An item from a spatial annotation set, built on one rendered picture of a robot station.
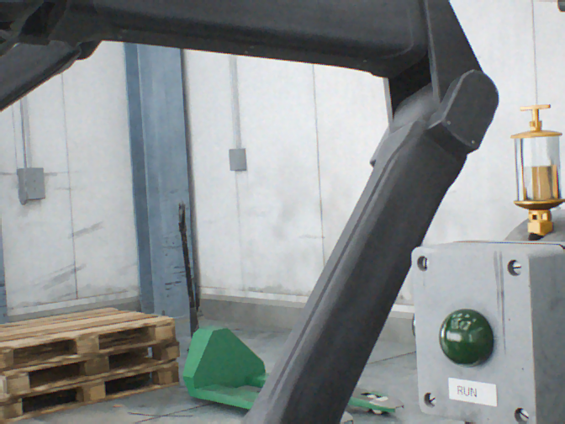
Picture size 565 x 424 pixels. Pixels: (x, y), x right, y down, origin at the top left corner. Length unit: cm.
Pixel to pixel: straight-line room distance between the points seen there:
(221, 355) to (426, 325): 572
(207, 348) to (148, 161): 352
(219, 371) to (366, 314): 547
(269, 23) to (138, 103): 866
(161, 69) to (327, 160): 188
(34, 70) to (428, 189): 67
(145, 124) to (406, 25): 861
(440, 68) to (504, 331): 38
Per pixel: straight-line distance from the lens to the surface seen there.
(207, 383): 619
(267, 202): 859
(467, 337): 53
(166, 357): 665
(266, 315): 869
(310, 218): 823
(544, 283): 53
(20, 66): 137
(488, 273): 54
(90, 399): 637
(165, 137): 912
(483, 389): 55
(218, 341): 627
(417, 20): 89
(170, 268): 915
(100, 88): 934
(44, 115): 903
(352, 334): 78
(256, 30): 82
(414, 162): 84
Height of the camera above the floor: 138
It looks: 3 degrees down
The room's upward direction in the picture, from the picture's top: 3 degrees counter-clockwise
